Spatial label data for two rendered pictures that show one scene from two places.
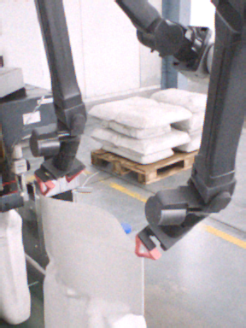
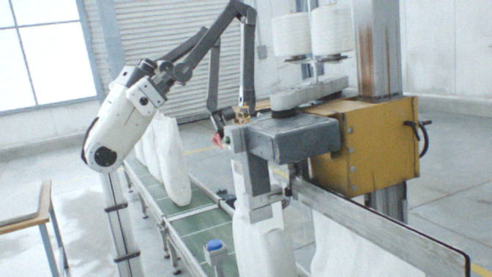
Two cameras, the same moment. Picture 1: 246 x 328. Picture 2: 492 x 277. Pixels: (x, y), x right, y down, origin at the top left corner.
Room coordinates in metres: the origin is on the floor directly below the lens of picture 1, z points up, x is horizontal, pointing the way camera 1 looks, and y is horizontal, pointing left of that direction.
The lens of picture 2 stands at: (2.85, 0.60, 1.62)
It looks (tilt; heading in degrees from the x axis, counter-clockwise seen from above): 14 degrees down; 197
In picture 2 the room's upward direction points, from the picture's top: 8 degrees counter-clockwise
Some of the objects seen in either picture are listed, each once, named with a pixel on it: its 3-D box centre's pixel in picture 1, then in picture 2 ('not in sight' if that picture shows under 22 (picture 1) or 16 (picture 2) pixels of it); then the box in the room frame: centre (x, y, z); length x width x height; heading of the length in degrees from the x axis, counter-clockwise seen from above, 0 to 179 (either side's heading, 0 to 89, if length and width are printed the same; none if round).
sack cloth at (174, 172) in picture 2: not in sight; (171, 157); (-0.21, -0.97, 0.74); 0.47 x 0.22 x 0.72; 37
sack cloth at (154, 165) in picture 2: not in sight; (154, 142); (-0.80, -1.42, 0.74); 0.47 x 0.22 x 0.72; 40
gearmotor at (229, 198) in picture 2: not in sight; (223, 198); (-0.22, -0.56, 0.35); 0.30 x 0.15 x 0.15; 39
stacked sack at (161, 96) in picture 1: (181, 100); not in sight; (4.78, -0.64, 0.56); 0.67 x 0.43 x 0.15; 39
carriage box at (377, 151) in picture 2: not in sight; (362, 141); (1.25, 0.59, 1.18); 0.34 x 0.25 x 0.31; 129
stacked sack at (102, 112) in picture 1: (125, 108); not in sight; (4.51, -0.05, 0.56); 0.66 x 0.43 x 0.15; 126
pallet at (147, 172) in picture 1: (159, 152); not in sight; (4.56, -0.40, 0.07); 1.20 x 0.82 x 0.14; 131
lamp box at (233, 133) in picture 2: not in sight; (234, 138); (1.49, 0.16, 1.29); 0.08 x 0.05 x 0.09; 39
